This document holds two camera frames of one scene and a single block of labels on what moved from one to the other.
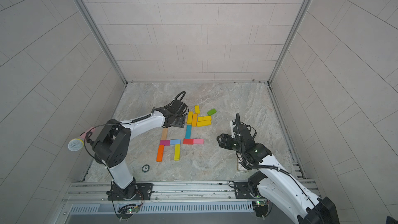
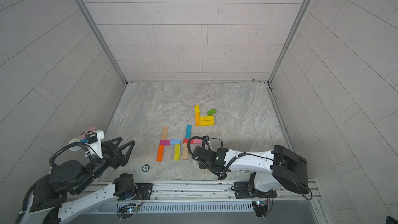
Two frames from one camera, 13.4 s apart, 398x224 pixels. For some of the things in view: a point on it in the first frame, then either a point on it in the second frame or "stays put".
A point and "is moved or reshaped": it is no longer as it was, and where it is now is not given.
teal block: x=188 y=129 stays put
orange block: x=159 y=153 stays put
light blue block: x=175 y=142 stays put
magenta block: x=166 y=142 stays put
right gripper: x=225 y=138 → x=200 y=165
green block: x=212 y=111 stays put
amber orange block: x=194 y=121 is moved or reshaped
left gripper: x=182 y=123 → x=124 y=161
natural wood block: x=164 y=134 stays put
